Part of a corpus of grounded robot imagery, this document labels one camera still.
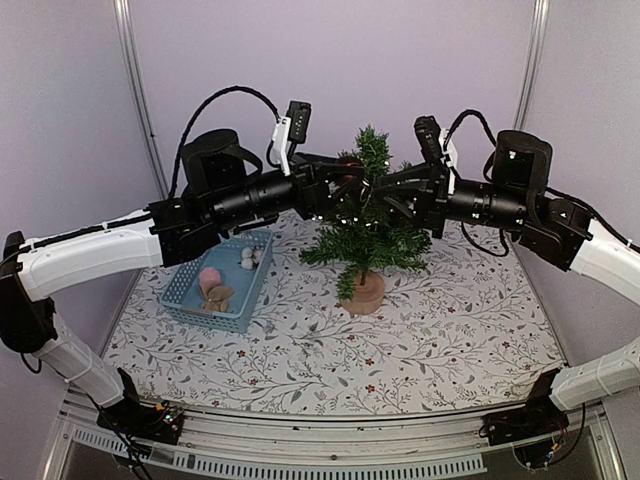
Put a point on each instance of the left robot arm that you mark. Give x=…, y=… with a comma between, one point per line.
x=227, y=192

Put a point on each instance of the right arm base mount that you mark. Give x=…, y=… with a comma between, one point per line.
x=538, y=416

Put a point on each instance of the dark red bauble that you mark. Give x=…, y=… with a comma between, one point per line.
x=354, y=171

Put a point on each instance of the aluminium frame post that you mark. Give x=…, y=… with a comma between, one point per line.
x=127, y=41
x=532, y=63

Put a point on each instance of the beige burlap bow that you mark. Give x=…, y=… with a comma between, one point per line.
x=217, y=299

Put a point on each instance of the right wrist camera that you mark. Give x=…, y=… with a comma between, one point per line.
x=427, y=132

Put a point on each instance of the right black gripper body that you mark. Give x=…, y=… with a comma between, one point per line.
x=435, y=200

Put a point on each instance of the wooden tree base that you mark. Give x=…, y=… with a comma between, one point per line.
x=368, y=294

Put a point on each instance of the left aluminium frame post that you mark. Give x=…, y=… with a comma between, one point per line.
x=127, y=41

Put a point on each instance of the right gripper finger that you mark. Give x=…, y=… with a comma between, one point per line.
x=399, y=207
x=413, y=178

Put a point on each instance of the floral table mat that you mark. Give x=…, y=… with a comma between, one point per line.
x=467, y=332

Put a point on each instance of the light blue plastic basket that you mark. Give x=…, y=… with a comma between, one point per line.
x=183, y=298

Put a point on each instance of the small green christmas tree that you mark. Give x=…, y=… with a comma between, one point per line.
x=377, y=238

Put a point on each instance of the front aluminium rail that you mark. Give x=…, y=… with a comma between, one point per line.
x=218, y=444

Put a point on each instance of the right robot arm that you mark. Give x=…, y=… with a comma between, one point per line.
x=561, y=230

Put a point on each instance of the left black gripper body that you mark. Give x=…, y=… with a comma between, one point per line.
x=305, y=201

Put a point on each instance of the pink pompom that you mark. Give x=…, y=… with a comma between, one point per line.
x=209, y=277

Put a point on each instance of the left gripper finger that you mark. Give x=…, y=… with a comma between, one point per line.
x=344, y=200
x=330, y=171

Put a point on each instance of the white cotton boll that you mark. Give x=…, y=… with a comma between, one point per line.
x=250, y=258

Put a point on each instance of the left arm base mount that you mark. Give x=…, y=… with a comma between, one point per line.
x=161, y=423

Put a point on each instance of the right aluminium frame post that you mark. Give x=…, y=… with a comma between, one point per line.
x=532, y=63

